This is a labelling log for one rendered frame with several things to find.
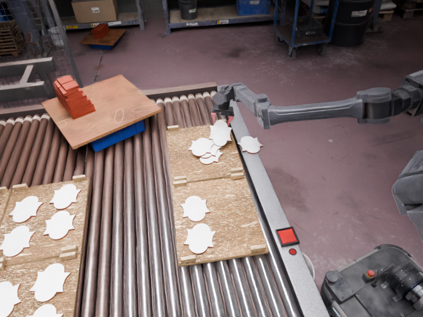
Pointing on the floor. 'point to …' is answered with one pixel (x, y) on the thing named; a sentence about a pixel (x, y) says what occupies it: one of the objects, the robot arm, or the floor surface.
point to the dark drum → (349, 22)
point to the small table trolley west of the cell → (282, 36)
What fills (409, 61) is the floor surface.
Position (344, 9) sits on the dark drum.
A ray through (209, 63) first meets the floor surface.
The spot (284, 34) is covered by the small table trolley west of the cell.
